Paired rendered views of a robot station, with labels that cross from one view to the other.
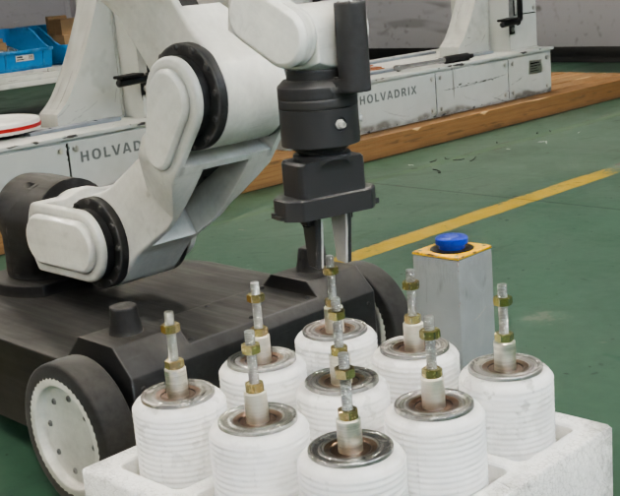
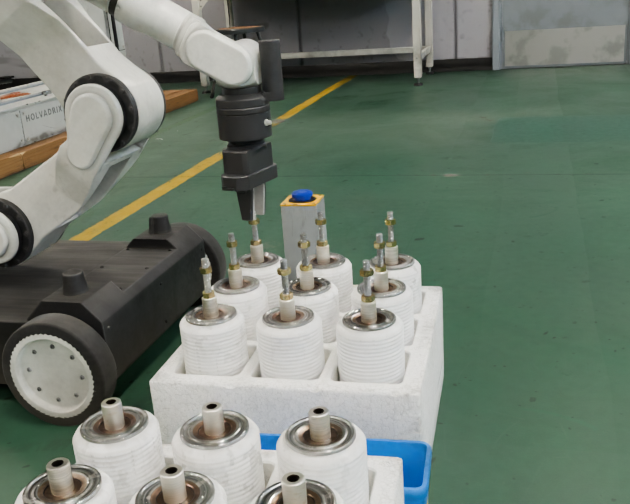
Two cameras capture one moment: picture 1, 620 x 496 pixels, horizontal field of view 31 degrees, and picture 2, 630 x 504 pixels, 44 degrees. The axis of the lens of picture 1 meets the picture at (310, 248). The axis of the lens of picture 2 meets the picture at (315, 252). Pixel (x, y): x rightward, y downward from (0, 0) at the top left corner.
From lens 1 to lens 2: 0.56 m
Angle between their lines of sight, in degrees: 30
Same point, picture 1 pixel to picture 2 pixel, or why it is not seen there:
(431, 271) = (296, 215)
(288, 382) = (263, 295)
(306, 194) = (248, 171)
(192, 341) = (124, 290)
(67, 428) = (49, 369)
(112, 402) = (96, 340)
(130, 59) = not seen: outside the picture
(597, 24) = (142, 57)
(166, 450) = (221, 352)
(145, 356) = (102, 305)
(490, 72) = not seen: hidden behind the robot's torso
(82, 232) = not seen: outside the picture
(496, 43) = not seen: hidden behind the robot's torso
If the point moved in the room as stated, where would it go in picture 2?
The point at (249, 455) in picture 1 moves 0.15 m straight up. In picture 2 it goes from (301, 338) to (292, 236)
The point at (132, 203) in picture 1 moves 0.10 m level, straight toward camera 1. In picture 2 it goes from (37, 198) to (58, 206)
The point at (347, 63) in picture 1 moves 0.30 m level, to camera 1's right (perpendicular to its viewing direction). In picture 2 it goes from (273, 81) to (420, 60)
